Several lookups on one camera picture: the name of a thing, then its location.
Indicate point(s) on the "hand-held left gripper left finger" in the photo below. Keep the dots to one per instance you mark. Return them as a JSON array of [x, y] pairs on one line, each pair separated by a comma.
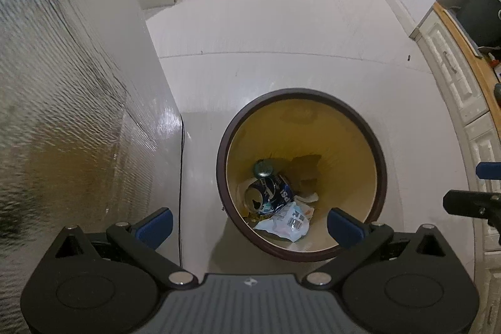
[[156, 227]]

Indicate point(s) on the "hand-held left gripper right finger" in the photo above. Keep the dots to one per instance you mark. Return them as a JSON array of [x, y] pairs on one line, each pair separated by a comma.
[[344, 228]]

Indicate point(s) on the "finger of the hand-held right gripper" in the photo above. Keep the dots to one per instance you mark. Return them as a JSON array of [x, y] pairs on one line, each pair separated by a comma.
[[465, 203], [489, 170]]

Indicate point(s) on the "white paper bag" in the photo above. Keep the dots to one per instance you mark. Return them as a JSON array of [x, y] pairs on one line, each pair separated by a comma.
[[305, 205]]

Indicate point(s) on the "brown-rimmed round trash bin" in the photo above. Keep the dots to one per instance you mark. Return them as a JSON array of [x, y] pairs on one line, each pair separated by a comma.
[[305, 122]]

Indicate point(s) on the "pale blue plastic packet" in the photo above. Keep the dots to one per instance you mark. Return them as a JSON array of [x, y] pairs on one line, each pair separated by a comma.
[[287, 222]]

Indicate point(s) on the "brown cardboard piece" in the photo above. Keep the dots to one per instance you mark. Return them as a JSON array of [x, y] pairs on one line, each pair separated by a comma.
[[307, 169]]

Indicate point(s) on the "grey-green round object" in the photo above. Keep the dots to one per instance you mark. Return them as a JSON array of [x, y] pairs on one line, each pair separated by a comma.
[[498, 90]]

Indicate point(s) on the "crushed blue soda can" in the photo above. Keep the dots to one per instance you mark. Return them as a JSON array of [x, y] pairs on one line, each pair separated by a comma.
[[268, 193]]

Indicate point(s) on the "green tin can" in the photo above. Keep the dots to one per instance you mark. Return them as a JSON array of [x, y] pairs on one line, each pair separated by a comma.
[[264, 169]]

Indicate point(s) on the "wooden countertop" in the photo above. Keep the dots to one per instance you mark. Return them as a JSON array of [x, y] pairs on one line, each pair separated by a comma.
[[475, 64]]

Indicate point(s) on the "white kitchen cabinet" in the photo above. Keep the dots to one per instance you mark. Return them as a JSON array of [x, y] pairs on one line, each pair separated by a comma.
[[450, 60]]

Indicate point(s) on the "silver embossed appliance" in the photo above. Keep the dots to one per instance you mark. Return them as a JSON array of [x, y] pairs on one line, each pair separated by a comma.
[[58, 83]]

